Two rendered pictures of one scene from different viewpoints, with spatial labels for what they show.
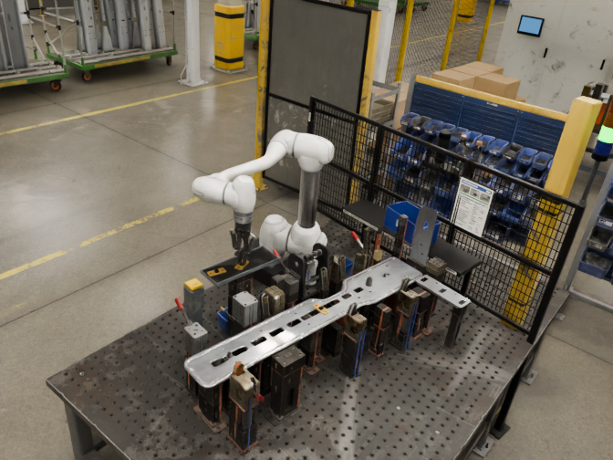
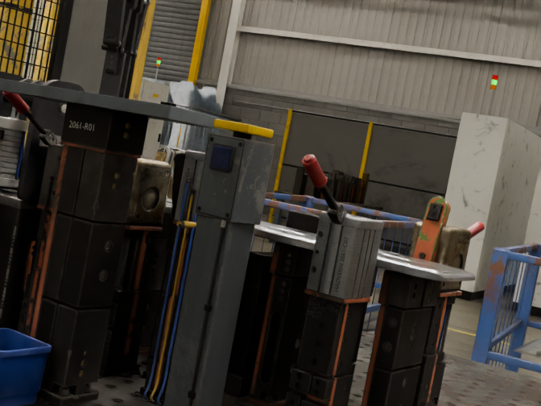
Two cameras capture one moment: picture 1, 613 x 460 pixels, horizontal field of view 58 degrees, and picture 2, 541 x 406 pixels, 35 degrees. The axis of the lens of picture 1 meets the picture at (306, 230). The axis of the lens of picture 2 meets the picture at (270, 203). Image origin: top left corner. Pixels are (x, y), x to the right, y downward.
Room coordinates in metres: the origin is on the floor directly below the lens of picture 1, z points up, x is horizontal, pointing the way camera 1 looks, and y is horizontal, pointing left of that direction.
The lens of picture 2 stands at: (2.17, 1.63, 1.12)
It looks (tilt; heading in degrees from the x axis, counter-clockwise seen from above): 3 degrees down; 259
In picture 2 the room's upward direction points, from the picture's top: 11 degrees clockwise
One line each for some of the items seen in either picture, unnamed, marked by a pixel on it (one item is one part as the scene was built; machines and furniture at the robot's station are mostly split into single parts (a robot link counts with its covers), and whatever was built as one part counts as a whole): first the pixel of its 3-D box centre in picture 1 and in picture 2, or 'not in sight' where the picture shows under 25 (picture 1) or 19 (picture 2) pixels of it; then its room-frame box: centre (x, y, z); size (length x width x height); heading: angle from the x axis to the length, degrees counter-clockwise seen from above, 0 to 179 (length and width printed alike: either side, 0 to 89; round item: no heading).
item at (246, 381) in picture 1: (244, 410); (423, 322); (1.56, 0.18, 0.88); 0.15 x 0.11 x 0.36; 45
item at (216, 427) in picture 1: (210, 393); (397, 356); (1.66, 0.34, 0.84); 0.18 x 0.06 x 0.29; 45
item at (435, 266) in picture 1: (431, 288); not in sight; (2.54, -0.72, 0.88); 0.08 x 0.08 x 0.36; 45
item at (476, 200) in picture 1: (472, 206); not in sight; (2.75, -0.90, 1.30); 0.23 x 0.02 x 0.31; 45
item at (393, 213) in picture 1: (410, 223); not in sight; (2.87, -0.61, 1.10); 0.30 x 0.17 x 0.13; 35
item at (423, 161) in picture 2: not in sight; (402, 190); (-2.53, -11.38, 1.00); 4.54 x 0.14 x 2.00; 144
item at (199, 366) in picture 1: (318, 312); (142, 197); (2.09, -0.10, 1.00); 1.38 x 0.22 x 0.02; 135
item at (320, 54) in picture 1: (310, 112); not in sight; (5.02, 0.07, 1.00); 1.34 x 0.14 x 2.00; 54
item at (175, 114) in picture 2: (241, 265); (109, 104); (2.18, 0.29, 1.16); 0.37 x 0.14 x 0.02; 135
